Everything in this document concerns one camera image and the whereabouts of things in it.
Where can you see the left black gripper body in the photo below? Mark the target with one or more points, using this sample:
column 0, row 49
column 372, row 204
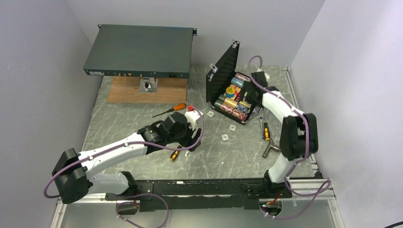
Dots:
column 184, row 137

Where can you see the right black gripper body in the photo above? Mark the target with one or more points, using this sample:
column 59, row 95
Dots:
column 249, row 90

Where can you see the grey white 1 chip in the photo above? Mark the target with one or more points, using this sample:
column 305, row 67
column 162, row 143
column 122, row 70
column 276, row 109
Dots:
column 232, row 127

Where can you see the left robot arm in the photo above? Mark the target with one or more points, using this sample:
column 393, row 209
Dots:
column 78, row 174

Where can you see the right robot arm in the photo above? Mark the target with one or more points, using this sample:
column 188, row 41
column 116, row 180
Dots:
column 298, row 139

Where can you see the blue yellow dealer button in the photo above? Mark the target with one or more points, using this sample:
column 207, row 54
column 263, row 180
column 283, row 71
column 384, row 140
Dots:
column 230, row 92

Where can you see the black poker chip case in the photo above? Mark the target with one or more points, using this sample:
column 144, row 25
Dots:
column 222, row 75

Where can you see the silver metal stand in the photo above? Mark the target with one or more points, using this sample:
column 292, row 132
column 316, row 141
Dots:
column 148, row 85

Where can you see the grey metal T wrench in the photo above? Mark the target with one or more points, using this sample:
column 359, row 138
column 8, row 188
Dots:
column 270, row 147

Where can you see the wooden board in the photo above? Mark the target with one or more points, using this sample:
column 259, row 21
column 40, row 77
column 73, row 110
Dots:
column 125, row 90

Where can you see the dark green rack server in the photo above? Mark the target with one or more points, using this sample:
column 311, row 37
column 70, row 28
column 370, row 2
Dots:
column 141, row 51

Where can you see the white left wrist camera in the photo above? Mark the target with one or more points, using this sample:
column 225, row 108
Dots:
column 192, row 116

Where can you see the orange handle screwdriver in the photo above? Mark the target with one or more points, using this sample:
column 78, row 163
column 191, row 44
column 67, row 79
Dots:
column 175, row 108

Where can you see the yellow black handle screwdriver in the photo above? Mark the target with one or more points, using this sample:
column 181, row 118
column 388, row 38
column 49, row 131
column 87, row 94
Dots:
column 174, row 155

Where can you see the yellow black handle tool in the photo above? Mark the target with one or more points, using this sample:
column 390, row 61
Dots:
column 265, row 131

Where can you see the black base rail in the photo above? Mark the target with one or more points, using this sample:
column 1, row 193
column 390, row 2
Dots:
column 246, row 193

